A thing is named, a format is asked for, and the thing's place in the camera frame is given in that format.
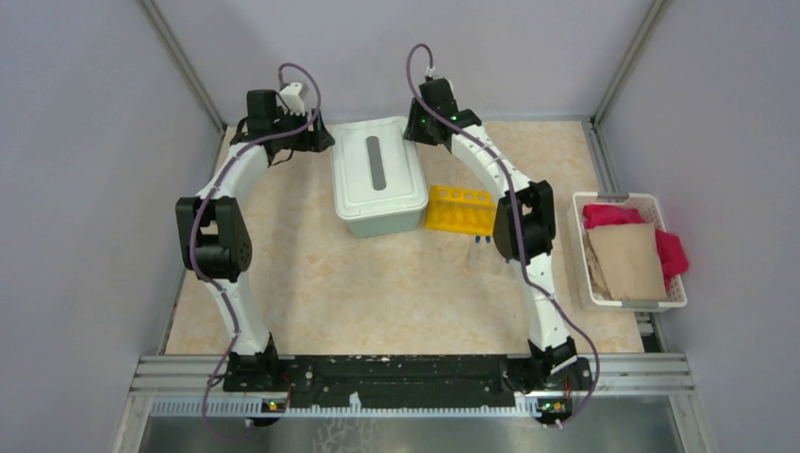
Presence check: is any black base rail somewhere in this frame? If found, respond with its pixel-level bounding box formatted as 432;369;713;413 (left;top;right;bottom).
216;354;592;410

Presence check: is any pink cloth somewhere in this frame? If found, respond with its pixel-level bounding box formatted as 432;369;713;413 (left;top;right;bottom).
582;204;689;294

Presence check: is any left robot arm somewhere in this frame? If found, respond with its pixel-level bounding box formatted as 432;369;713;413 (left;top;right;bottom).
175;82;335;391

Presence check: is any white plastic lid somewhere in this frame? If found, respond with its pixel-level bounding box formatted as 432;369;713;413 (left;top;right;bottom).
331;116;428;223

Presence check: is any teal plastic bin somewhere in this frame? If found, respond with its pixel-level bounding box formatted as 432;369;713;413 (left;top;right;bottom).
336;207;425;238

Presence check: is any purple cable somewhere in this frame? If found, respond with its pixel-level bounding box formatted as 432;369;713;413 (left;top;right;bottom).
188;62;323;444
406;43;601;430

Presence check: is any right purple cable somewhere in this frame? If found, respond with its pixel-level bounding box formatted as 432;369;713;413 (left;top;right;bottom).
406;43;601;430

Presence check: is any brown paper bag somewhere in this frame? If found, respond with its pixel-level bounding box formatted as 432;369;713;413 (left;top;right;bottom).
585;223;668;301

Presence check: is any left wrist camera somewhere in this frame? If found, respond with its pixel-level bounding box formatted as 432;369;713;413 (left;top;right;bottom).
278;81;308;116

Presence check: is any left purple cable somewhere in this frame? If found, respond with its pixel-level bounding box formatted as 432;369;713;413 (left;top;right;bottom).
188;62;323;444

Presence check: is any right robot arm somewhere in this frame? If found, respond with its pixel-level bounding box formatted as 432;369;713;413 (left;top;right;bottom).
404;76;577;389

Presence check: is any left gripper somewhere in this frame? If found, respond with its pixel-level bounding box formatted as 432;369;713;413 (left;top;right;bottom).
273;106;335;153

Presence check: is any yellow test tube rack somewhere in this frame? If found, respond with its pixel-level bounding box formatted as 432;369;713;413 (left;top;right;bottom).
425;185;497;237

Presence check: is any white perforated basket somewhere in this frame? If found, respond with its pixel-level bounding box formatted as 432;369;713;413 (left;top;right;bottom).
568;192;688;312

